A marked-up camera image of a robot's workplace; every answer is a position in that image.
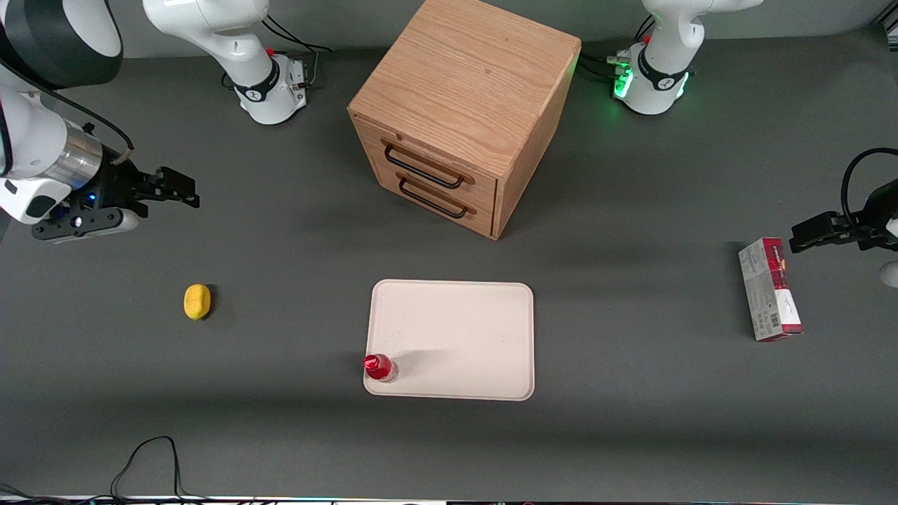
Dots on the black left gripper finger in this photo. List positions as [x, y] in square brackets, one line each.
[817, 231]
[857, 228]

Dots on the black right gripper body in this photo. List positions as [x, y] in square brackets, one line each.
[114, 186]

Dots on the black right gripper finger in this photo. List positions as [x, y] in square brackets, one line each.
[144, 188]
[182, 191]

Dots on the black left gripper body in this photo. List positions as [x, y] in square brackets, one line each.
[872, 223]

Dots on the red coke bottle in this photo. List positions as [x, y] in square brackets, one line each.
[379, 366]

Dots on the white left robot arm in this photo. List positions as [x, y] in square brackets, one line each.
[659, 77]

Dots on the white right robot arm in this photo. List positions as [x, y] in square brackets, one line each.
[238, 42]

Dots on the beige plastic tray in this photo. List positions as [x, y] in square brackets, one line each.
[456, 337]

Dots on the red plaid cardboard box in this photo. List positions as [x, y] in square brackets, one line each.
[768, 294]

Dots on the yellow lemon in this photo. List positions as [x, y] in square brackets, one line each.
[197, 301]

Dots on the wooden drawer cabinet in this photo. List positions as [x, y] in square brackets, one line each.
[463, 77]

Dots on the wooden drawer front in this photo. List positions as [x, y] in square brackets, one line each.
[484, 223]
[485, 191]

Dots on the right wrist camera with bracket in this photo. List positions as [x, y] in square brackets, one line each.
[77, 223]

